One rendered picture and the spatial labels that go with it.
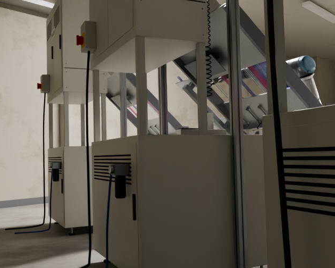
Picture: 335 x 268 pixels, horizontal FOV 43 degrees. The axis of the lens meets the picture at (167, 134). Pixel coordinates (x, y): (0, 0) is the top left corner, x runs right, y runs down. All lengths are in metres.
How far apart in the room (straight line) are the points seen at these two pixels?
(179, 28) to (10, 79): 3.67
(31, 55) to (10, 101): 0.63
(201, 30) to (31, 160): 3.77
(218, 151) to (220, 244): 0.38
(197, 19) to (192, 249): 0.92
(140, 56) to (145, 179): 0.47
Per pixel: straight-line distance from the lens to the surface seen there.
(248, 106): 2.43
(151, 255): 1.65
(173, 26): 1.74
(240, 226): 1.78
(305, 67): 2.87
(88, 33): 2.19
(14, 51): 5.31
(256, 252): 1.89
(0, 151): 5.08
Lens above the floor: 0.54
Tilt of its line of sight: 3 degrees up
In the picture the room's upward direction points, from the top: 1 degrees counter-clockwise
